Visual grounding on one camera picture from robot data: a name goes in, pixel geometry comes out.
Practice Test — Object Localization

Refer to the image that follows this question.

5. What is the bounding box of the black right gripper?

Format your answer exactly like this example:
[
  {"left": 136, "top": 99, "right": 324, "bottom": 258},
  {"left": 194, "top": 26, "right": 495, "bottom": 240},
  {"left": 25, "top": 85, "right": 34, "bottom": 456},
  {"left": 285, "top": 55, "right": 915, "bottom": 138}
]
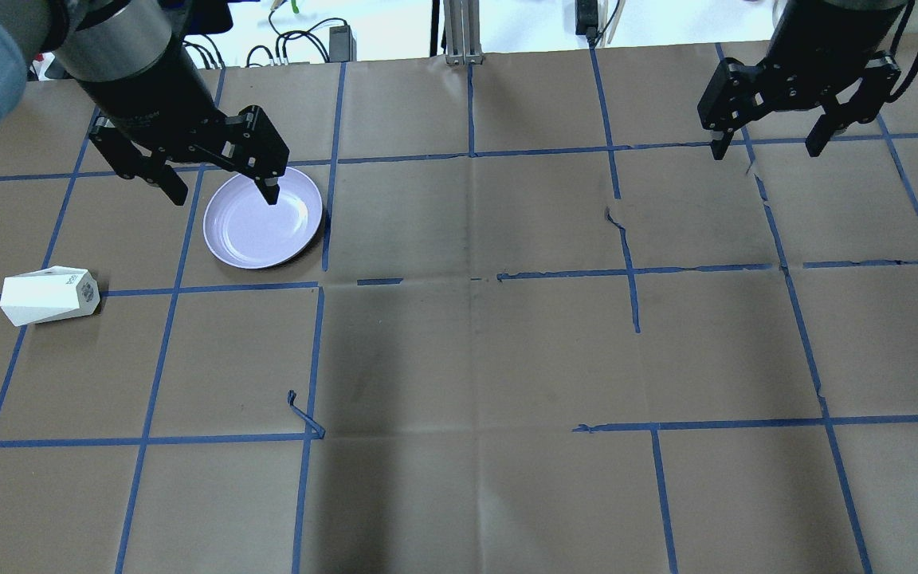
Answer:
[{"left": 696, "top": 33, "right": 902, "bottom": 161}]

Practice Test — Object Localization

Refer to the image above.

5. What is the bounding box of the lilac plate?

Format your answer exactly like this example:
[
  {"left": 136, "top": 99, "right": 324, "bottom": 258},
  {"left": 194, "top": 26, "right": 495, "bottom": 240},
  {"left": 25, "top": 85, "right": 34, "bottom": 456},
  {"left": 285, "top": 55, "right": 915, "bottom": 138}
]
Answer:
[{"left": 202, "top": 167, "right": 324, "bottom": 271}]

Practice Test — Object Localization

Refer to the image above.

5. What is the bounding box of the black power adapter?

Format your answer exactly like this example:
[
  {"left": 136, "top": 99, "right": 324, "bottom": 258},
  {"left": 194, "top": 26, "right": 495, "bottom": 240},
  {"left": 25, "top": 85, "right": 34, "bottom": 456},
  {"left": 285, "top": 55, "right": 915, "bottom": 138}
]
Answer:
[{"left": 327, "top": 23, "right": 357, "bottom": 63}]

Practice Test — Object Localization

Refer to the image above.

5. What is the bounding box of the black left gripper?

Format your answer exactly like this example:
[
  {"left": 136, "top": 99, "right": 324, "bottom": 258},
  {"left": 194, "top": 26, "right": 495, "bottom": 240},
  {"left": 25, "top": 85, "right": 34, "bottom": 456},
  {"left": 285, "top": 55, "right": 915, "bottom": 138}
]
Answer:
[{"left": 88, "top": 76, "right": 290, "bottom": 206}]

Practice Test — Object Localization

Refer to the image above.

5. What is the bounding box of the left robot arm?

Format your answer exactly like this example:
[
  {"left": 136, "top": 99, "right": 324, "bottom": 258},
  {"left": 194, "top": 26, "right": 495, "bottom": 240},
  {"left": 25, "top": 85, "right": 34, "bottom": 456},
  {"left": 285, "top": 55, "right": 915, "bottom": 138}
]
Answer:
[{"left": 0, "top": 1, "right": 290, "bottom": 206}]

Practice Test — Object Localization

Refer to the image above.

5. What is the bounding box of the aluminium frame post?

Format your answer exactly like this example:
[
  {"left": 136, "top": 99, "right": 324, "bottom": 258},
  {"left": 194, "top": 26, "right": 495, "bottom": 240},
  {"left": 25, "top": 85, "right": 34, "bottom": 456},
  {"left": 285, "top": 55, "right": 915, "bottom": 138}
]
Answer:
[{"left": 441, "top": 0, "right": 484, "bottom": 66}]

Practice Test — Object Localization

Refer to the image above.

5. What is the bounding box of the white angular cup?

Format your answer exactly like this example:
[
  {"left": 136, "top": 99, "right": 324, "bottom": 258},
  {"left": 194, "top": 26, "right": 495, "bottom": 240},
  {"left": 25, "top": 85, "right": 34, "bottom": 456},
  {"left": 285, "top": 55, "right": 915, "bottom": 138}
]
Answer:
[{"left": 0, "top": 265, "right": 101, "bottom": 327}]

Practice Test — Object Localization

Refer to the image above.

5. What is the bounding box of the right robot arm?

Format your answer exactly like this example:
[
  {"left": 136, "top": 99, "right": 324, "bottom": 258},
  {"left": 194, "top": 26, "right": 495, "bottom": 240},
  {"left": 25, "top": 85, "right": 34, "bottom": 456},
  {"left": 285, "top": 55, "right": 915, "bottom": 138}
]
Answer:
[{"left": 698, "top": 1, "right": 918, "bottom": 160}]

